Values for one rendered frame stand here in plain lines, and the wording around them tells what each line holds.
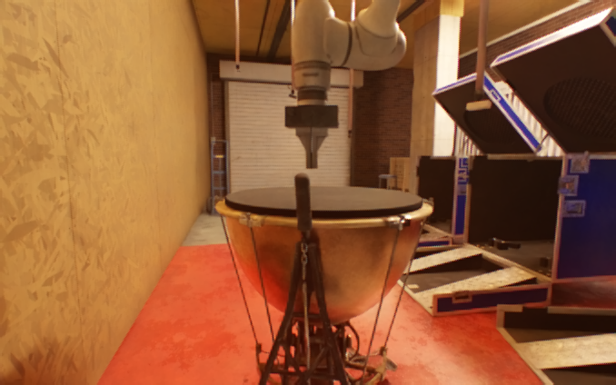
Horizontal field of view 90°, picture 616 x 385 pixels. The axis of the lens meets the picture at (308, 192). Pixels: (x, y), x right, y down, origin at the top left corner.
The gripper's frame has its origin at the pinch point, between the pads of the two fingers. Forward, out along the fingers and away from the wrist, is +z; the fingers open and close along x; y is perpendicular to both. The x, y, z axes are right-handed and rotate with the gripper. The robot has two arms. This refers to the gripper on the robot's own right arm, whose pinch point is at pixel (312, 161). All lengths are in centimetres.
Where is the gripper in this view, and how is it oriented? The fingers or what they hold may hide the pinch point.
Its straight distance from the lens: 78.3
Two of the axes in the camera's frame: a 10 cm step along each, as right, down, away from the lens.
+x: 9.9, 0.2, -1.4
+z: -0.1, 9.9, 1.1
